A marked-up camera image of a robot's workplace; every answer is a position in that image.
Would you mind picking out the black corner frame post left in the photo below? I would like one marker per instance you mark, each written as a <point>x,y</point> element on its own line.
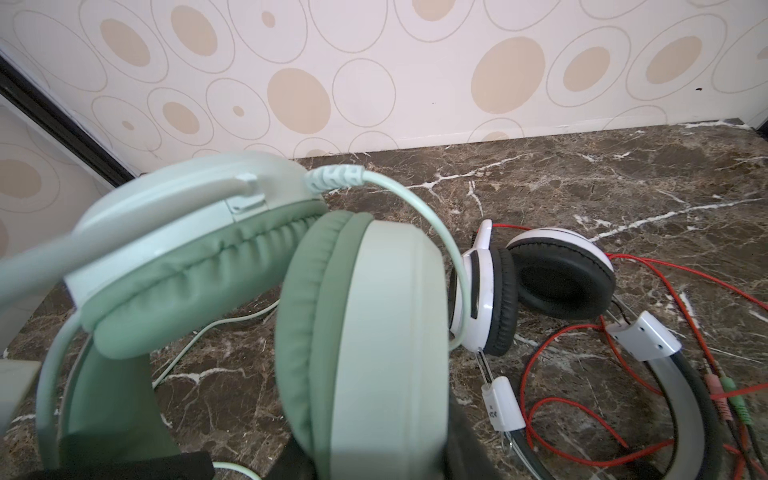
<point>52,121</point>

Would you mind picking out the white black red-cable headphones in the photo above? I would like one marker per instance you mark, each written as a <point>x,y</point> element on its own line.
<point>561,274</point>

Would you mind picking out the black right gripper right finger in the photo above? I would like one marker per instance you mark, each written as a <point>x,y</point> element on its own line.
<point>464,454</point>

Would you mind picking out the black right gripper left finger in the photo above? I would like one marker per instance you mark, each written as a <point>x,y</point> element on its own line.
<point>196,465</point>

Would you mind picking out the mint green headphones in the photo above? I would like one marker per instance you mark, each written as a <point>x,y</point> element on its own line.
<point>362,335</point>

